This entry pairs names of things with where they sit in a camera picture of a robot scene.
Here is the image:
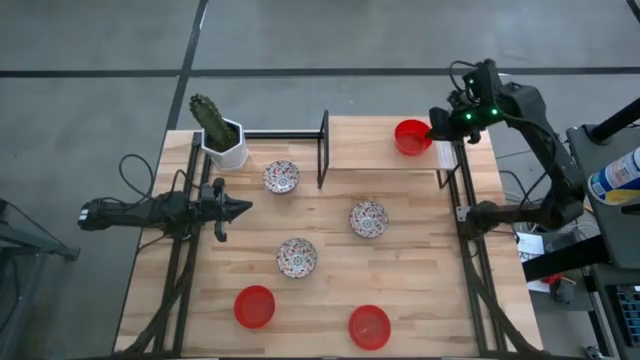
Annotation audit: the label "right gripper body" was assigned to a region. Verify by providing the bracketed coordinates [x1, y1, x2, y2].
[448, 92, 504, 145]

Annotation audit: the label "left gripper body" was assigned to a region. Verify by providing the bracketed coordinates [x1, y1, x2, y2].
[197, 177, 233, 244]

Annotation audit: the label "red plastic mini bowl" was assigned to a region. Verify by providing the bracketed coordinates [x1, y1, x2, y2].
[394, 118, 434, 157]
[233, 284, 277, 330]
[348, 304, 392, 351]

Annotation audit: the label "patterned ceramic mini bowl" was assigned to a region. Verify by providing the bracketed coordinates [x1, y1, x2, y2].
[276, 237, 319, 280]
[262, 159, 301, 195]
[349, 200, 390, 239]

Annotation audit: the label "white hexagonal plant pot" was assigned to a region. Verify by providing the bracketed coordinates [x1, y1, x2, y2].
[200, 117, 250, 171]

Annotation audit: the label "wooden shelf board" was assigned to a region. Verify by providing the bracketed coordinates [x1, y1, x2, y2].
[327, 115, 457, 171]

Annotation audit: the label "green cactus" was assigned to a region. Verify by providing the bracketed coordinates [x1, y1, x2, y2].
[188, 93, 239, 151]

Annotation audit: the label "white paper sheet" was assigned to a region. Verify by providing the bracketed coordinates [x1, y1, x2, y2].
[516, 231, 546, 265]

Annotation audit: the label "black round pole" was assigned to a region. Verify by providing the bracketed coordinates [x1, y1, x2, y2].
[588, 97, 640, 145]

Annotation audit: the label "white blue yellow canister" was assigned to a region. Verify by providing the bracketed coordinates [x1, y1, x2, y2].
[587, 146, 640, 206]

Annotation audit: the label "black cart cross beam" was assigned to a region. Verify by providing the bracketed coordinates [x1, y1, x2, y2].
[522, 234, 612, 282]

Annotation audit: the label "grey equipment cart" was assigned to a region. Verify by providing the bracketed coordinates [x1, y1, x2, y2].
[565, 122, 640, 271]

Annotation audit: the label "small red black object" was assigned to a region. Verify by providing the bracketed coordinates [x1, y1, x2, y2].
[542, 272, 576, 305]

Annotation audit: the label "grey metal stand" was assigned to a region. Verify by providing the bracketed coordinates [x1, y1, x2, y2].
[0, 198, 81, 262]

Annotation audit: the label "black keypad device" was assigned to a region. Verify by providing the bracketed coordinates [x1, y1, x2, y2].
[613, 283, 640, 335]

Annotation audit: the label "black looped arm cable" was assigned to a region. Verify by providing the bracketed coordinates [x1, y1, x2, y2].
[118, 153, 157, 202]
[448, 59, 481, 94]

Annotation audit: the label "black aluminium frame rails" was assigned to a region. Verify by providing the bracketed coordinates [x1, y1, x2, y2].
[447, 142, 549, 357]
[114, 130, 214, 357]

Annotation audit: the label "black metal shelf frame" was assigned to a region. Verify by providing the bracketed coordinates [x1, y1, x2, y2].
[316, 109, 462, 191]

